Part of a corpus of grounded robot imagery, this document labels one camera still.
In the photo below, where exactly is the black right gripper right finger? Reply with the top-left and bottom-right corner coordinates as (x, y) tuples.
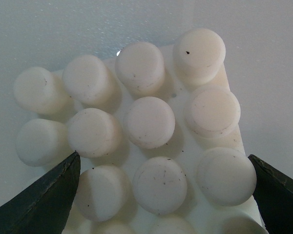
(248, 155), (293, 234)

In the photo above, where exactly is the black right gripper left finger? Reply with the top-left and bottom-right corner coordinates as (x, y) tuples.
(0, 152), (81, 234)

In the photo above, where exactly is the white studded base plate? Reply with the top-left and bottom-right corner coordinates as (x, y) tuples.
(13, 29), (265, 234)

